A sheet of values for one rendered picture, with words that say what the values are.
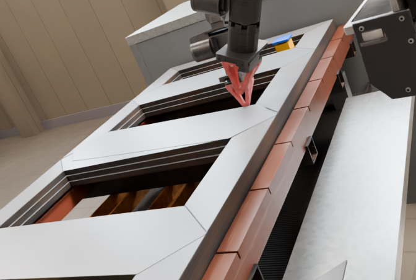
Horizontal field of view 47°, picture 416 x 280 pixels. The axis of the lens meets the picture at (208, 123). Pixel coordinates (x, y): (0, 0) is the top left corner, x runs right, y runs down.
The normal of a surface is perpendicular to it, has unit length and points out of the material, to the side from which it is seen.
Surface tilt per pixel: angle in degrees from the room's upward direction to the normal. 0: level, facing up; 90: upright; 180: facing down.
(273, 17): 90
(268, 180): 0
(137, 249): 0
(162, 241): 0
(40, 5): 90
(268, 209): 90
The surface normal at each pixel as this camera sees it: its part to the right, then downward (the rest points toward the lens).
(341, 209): -0.38, -0.87
